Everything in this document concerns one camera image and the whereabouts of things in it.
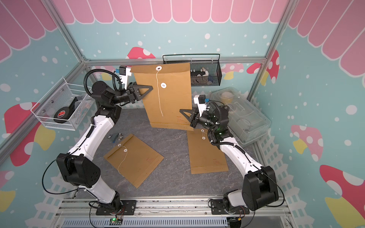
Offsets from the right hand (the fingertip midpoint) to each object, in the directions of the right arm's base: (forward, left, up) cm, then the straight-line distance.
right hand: (180, 111), depth 67 cm
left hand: (+4, +12, +10) cm, 16 cm away
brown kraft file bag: (-6, -14, -37) cm, 40 cm away
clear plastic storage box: (+11, -41, -20) cm, 47 cm away
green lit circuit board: (-40, +35, -40) cm, 67 cm away
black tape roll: (+1, +58, -1) cm, 58 cm away
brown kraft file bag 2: (-7, +33, -38) cm, 51 cm away
